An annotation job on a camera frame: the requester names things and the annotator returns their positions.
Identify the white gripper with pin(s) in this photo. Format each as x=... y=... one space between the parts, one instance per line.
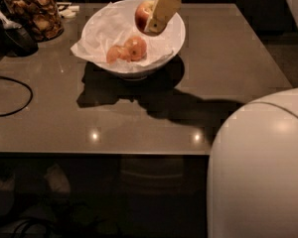
x=161 y=12

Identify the red yellow apple front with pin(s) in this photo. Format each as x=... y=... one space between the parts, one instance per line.
x=145 y=21

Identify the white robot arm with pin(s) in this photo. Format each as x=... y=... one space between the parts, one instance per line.
x=252 y=179

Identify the white ceramic bowl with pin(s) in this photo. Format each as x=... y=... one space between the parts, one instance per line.
x=102 y=20

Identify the red apple back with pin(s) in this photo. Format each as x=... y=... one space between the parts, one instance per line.
x=137 y=48

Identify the red apple left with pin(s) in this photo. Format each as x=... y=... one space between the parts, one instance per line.
x=118 y=53

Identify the white paper liner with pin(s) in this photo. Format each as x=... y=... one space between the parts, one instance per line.
x=106 y=30

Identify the small white items on table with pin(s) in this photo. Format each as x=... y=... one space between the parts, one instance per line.
x=68 y=11

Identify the glass jar of dried chips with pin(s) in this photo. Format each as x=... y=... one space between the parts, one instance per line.
x=41 y=17

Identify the black round lid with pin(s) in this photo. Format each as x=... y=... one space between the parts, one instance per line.
x=20 y=42

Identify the white plastic spoon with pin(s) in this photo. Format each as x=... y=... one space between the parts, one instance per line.
x=8 y=24

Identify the white shoe right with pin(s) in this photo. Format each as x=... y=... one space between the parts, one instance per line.
x=58 y=183

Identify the white shoe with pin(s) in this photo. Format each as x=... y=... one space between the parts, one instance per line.
x=7 y=186
x=58 y=183

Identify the white shoe left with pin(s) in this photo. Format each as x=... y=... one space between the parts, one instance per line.
x=7 y=186

